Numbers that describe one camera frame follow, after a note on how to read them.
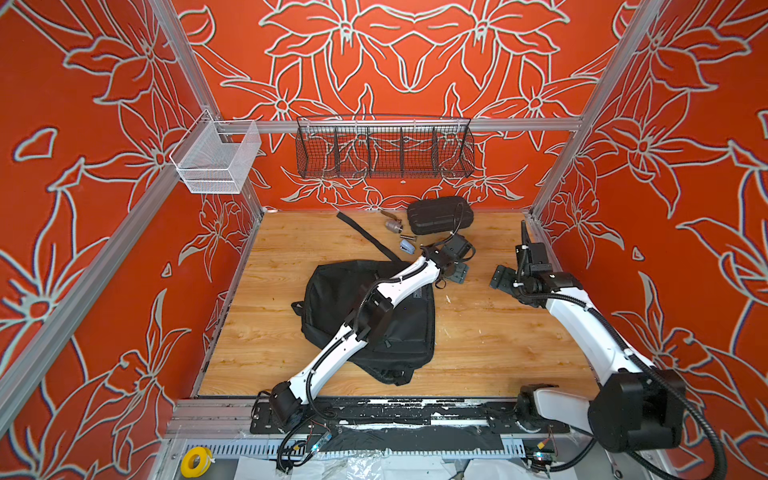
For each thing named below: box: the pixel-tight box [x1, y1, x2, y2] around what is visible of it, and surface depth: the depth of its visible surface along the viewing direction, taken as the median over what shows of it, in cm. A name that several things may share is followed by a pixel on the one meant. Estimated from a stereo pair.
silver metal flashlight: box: [385, 220, 404, 234], surface depth 113 cm
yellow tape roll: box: [180, 446, 212, 478], surface depth 68 cm
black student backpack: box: [291, 261, 438, 385], surface depth 85 cm
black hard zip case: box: [407, 196, 474, 235], surface depth 118 cm
